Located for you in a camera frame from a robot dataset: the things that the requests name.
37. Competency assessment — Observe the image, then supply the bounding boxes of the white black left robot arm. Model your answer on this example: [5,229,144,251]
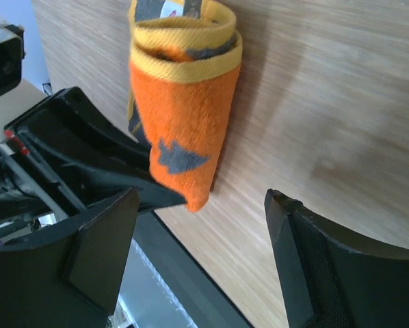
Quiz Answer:
[0,17,185,249]

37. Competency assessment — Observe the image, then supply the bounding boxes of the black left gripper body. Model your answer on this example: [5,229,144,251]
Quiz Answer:
[0,123,88,246]

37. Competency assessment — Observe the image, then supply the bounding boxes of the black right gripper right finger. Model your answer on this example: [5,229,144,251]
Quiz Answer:
[264,189,409,327]

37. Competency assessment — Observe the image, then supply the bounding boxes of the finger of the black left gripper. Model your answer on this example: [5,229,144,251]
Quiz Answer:
[5,87,185,210]

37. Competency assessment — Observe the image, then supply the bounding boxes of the orange yellow grey giraffe towel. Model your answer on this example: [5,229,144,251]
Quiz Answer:
[128,1,243,212]

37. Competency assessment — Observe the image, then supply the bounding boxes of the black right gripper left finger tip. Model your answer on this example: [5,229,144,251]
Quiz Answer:
[0,190,139,327]

